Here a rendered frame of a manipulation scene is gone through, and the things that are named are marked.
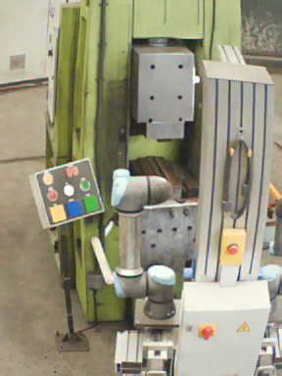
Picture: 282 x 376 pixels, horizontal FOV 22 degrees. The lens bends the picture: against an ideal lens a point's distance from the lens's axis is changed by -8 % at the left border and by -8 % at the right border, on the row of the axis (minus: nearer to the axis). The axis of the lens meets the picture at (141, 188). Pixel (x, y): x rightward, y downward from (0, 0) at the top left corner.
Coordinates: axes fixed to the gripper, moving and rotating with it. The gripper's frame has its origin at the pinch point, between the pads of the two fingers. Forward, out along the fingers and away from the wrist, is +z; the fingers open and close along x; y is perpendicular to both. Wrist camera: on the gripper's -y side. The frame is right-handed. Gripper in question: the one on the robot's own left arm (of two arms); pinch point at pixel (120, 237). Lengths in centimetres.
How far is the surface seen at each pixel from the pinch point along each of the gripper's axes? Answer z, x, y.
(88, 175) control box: -19.2, -18.2, -28.0
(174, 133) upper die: -36, 25, -47
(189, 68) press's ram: -74, 32, -49
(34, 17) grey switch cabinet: -11, -149, -550
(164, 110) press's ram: -50, 19, -45
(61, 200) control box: -12.3, -30.9, -12.6
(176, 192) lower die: -2, 27, -48
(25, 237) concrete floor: 93, -81, -160
